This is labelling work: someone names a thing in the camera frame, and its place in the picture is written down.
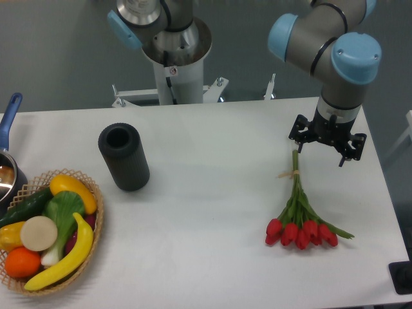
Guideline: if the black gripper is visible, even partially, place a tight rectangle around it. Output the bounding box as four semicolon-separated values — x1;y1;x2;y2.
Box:
288;105;367;167

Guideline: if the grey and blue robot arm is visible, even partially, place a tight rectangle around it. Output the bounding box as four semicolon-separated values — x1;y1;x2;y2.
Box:
107;1;382;162

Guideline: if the white furniture at right edge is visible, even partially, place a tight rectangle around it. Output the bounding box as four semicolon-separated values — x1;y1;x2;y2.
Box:
382;110;411;168

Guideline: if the red tulip bouquet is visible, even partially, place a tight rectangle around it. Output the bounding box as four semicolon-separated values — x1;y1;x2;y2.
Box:
265;150;354;250

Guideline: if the black device at table edge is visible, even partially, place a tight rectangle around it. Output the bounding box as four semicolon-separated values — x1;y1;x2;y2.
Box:
388;261;411;295

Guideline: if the dark grey ribbed vase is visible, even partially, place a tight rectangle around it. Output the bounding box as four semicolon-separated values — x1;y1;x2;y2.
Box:
98;123;150;191

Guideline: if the purple red vegetable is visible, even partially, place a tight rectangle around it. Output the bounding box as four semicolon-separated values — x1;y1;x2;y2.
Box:
64;214;96;256

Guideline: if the yellow banana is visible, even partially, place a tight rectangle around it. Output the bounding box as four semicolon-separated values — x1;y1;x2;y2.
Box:
24;212;93;292

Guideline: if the yellow squash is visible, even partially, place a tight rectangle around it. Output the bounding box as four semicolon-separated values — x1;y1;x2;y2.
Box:
50;174;97;214

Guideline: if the green bok choy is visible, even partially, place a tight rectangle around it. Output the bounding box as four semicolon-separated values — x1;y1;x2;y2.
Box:
41;191;85;268

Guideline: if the woven wicker basket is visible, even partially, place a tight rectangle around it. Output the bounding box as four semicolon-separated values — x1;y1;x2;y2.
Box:
0;167;105;297

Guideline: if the green cucumber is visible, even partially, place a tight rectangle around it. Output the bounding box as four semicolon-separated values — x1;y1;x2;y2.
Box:
1;187;53;227

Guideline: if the beige round disc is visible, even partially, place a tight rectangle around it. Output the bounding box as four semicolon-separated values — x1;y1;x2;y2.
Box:
20;216;57;252

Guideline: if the yellow bell pepper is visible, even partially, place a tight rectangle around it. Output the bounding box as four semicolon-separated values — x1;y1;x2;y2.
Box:
1;221;25;252

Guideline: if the orange fruit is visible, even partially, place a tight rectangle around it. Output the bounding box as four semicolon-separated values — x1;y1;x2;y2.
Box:
5;247;41;278

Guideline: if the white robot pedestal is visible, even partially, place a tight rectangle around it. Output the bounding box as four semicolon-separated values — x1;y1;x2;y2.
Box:
108;11;229;105

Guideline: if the blue handled saucepan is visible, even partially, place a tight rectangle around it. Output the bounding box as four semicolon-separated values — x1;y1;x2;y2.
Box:
1;93;28;217

